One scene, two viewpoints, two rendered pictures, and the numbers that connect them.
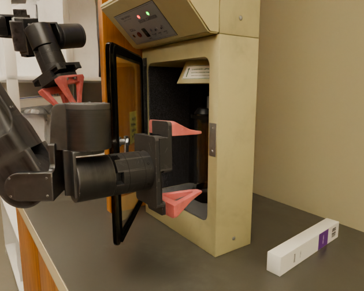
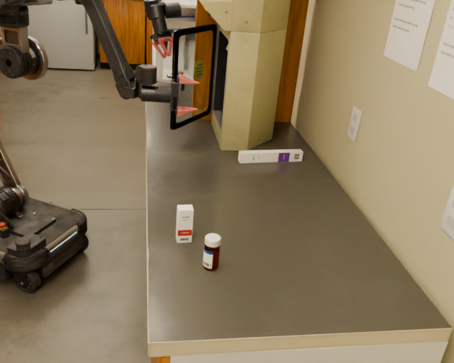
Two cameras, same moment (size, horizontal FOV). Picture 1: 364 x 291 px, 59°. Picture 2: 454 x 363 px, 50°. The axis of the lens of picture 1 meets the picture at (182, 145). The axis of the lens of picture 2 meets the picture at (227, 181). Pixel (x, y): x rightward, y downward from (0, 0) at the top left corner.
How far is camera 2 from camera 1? 137 cm
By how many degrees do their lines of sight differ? 27
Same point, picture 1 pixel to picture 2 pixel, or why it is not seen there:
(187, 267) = (202, 149)
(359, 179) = (333, 131)
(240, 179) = (241, 111)
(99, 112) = (150, 71)
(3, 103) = (122, 62)
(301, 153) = (321, 106)
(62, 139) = (138, 78)
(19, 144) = (125, 77)
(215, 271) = (213, 154)
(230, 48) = (238, 39)
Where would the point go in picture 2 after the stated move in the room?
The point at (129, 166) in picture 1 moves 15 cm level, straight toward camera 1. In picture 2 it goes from (161, 92) to (143, 103)
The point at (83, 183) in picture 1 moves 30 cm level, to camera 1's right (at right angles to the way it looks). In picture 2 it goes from (143, 94) to (218, 112)
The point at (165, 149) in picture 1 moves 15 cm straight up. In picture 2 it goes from (175, 88) to (177, 45)
